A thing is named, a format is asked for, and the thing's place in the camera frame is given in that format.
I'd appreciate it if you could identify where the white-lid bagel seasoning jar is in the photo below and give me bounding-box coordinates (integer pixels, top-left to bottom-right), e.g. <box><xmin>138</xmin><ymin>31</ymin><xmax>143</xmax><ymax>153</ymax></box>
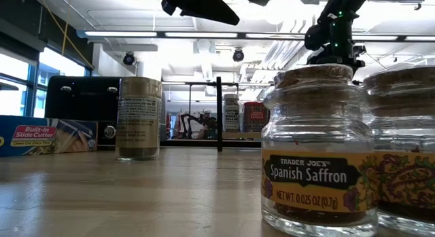
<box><xmin>223</xmin><ymin>93</ymin><xmax>241</xmax><ymax>133</ymax></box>

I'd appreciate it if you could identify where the black four-slot toaster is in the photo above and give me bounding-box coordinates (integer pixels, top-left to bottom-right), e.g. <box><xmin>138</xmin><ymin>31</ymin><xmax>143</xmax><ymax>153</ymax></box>
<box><xmin>45</xmin><ymin>76</ymin><xmax>167</xmax><ymax>150</ymax></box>

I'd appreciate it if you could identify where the red-lid paprika tin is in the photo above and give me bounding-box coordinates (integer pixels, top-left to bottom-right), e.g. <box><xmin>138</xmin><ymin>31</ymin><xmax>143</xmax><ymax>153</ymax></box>
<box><xmin>242</xmin><ymin>101</ymin><xmax>270</xmax><ymax>133</ymax></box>

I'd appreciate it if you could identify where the tan-lid furikake jar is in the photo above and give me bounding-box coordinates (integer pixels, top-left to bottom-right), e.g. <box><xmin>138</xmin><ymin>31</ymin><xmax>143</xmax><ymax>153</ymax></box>
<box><xmin>115</xmin><ymin>76</ymin><xmax>163</xmax><ymax>162</ymax></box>

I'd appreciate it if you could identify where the cork-top saffron glass jar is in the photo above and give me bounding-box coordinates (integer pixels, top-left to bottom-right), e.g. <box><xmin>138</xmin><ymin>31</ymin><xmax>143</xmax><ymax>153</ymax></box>
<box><xmin>362</xmin><ymin>65</ymin><xmax>435</xmax><ymax>236</ymax></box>
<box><xmin>260</xmin><ymin>63</ymin><xmax>379</xmax><ymax>237</ymax></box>

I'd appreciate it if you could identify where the ceiling light strip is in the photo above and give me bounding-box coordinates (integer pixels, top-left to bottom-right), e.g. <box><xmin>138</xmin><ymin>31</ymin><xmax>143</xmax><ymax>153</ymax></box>
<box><xmin>76</xmin><ymin>30</ymin><xmax>435</xmax><ymax>41</ymax></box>

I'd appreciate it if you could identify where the blue plastic wrap box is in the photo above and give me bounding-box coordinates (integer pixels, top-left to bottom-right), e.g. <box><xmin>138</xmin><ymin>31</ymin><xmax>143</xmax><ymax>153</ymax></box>
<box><xmin>0</xmin><ymin>114</ymin><xmax>99</xmax><ymax>158</ymax></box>

